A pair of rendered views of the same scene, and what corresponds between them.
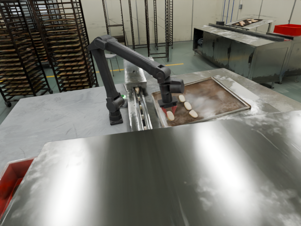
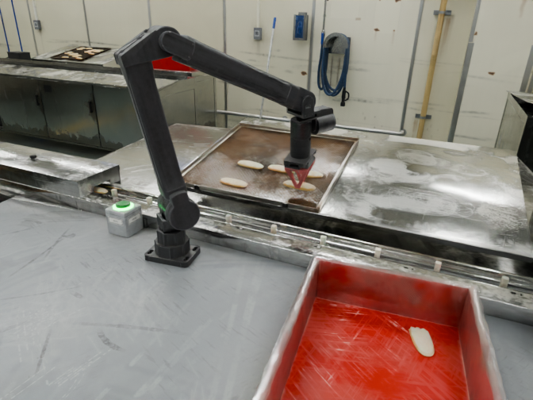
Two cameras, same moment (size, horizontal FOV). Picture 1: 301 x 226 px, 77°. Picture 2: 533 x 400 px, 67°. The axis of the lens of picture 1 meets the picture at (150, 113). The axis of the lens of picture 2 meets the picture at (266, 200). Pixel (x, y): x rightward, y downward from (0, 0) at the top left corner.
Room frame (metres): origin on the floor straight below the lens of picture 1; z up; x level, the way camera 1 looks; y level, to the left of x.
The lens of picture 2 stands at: (0.46, 0.90, 1.38)
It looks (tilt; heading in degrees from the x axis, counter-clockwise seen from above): 24 degrees down; 299
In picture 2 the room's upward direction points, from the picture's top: 2 degrees clockwise
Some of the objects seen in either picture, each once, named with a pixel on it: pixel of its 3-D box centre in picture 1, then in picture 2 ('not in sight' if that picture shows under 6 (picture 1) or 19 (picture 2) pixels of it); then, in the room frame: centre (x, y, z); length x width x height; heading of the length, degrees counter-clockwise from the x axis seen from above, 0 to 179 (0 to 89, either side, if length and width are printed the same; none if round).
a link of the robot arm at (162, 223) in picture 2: (116, 105); (177, 212); (1.10, 0.22, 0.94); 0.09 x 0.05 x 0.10; 60
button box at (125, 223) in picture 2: (122, 103); (126, 223); (1.31, 0.21, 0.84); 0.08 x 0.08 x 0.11; 6
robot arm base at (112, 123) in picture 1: (115, 115); (172, 241); (1.10, 0.24, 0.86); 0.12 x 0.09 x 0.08; 14
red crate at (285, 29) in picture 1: (292, 29); (177, 62); (3.70, -2.73, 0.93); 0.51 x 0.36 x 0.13; 10
